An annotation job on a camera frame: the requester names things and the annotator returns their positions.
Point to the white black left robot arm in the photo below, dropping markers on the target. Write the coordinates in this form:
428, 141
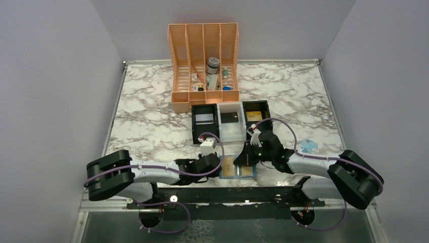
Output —
117, 174

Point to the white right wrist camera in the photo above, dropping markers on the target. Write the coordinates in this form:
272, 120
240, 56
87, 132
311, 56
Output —
254, 133

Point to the silver credit card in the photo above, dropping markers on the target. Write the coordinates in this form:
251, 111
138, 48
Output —
204, 119

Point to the black metal base rail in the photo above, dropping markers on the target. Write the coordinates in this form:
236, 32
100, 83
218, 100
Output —
214, 203

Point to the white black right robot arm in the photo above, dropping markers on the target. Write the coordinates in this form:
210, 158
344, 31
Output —
346, 176

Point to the gold credit card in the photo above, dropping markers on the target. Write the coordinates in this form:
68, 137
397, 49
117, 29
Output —
254, 116

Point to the black right card bin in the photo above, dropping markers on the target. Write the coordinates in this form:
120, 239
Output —
261, 105

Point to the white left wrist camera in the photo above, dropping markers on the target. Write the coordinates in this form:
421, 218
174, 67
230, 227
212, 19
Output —
208, 146

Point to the blue leather card holder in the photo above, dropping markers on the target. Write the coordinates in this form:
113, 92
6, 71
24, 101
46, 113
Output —
237, 172

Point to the white middle card bin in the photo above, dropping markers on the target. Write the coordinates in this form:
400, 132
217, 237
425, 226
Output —
232, 132

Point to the black credit card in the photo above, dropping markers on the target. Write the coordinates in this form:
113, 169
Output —
229, 117

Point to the orange plastic file organizer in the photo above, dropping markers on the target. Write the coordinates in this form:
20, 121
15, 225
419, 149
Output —
190, 47

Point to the grey round jar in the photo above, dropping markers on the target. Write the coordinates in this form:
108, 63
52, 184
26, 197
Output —
212, 65

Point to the black left card bin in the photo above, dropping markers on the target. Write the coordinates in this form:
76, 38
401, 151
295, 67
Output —
197, 130

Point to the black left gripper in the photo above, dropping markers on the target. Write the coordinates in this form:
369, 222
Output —
215, 174

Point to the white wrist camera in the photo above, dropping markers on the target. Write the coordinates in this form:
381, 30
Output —
254, 133
208, 146

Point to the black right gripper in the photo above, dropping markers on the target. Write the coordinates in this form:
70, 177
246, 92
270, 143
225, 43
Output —
245, 158

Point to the clear blue plastic package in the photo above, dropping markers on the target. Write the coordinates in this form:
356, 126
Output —
308, 146

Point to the black card bin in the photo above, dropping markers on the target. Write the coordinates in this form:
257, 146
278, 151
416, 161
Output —
197, 130
261, 105

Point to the green white small tube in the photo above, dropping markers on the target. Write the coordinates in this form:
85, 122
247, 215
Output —
225, 73

